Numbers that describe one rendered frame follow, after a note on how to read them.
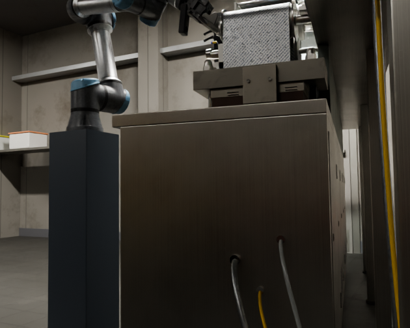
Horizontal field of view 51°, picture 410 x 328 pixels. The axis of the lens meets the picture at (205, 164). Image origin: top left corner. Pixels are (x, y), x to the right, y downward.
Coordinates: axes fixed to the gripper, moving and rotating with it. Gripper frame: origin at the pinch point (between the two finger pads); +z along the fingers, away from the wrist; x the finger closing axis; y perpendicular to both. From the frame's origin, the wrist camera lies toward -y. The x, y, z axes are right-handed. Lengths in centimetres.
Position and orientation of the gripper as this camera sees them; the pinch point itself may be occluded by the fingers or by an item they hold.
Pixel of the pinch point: (217, 32)
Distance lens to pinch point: 170.9
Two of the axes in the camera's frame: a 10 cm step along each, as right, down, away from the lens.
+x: 3.2, 0.5, 9.5
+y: 6.0, -7.9, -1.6
